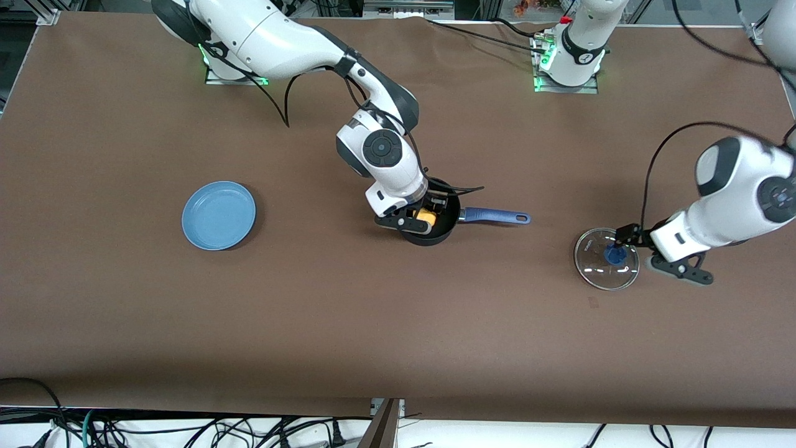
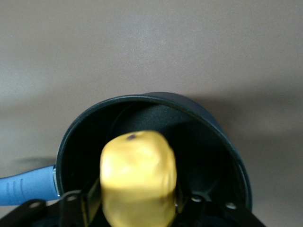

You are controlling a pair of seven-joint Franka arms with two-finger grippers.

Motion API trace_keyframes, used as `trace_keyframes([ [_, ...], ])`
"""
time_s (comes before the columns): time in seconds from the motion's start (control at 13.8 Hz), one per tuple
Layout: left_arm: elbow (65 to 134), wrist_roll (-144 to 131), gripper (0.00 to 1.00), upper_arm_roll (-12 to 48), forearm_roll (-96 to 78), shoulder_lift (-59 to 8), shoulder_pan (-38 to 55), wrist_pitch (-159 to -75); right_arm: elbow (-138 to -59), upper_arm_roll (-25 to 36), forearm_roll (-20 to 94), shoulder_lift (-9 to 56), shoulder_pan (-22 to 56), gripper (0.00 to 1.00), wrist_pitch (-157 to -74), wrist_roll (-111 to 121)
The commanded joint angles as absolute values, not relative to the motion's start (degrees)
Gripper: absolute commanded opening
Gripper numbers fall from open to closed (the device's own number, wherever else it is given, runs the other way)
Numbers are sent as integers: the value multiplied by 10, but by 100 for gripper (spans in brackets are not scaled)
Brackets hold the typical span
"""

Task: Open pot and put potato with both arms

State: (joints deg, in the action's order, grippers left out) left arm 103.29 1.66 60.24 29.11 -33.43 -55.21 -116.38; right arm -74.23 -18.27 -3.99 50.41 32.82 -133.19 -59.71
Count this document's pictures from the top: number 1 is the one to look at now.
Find glass lid with blue knob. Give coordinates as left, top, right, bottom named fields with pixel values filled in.
left=574, top=228, right=641, bottom=291

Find brown table cover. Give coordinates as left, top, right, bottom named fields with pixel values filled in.
left=0, top=11, right=796, bottom=429

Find blue round plate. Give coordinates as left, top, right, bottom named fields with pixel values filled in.
left=182, top=180, right=257, bottom=251

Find orange cluttered objects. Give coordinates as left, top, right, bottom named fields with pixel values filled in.
left=513, top=0, right=563, bottom=18

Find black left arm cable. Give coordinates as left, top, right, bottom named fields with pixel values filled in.
left=639, top=0, right=796, bottom=232

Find dark pot with blue handle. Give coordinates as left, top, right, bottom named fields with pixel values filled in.
left=398, top=177, right=531, bottom=247

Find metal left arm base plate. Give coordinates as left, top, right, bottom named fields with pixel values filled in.
left=532, top=31, right=599, bottom=95

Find black cable on table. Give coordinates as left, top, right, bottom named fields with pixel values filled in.
left=426, top=19, right=551, bottom=55
left=491, top=17, right=548, bottom=39

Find aluminium profile rail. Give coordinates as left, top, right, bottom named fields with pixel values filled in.
left=363, top=0, right=456, bottom=19

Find grey metal frame post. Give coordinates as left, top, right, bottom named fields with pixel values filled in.
left=358, top=398, right=405, bottom=448

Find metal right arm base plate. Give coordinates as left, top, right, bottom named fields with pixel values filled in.
left=205, top=44, right=272, bottom=86

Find black looping floor cable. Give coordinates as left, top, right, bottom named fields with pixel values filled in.
left=0, top=377, right=70, bottom=448

